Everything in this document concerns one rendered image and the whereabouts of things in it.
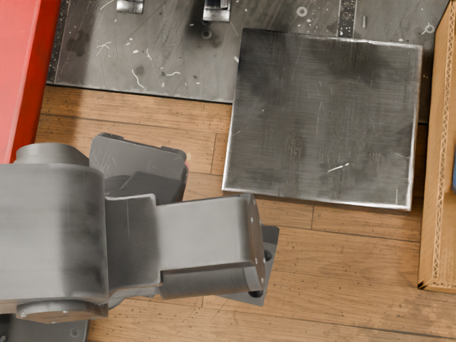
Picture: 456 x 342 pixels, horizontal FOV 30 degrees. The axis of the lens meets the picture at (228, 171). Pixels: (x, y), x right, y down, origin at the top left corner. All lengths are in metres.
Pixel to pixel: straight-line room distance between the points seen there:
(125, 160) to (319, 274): 0.26
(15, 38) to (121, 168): 0.31
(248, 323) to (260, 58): 0.24
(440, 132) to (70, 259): 0.41
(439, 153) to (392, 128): 0.07
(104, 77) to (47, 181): 0.42
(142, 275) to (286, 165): 0.33
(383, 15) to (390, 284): 0.26
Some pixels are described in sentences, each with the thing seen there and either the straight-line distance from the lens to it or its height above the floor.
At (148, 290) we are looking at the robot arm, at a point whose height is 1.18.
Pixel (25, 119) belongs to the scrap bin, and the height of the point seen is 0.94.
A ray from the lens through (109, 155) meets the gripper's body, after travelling 0.58.
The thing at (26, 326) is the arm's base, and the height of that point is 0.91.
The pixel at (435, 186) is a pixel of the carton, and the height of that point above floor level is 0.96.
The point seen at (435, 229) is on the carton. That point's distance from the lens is 0.72.
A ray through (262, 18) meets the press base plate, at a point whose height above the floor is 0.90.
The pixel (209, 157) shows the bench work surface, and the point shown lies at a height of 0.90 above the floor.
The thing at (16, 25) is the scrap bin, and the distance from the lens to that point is 0.87.
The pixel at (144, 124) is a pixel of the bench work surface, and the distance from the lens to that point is 0.81.
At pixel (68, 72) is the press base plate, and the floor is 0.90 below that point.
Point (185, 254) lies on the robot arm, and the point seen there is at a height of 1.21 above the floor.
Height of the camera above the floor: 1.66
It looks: 75 degrees down
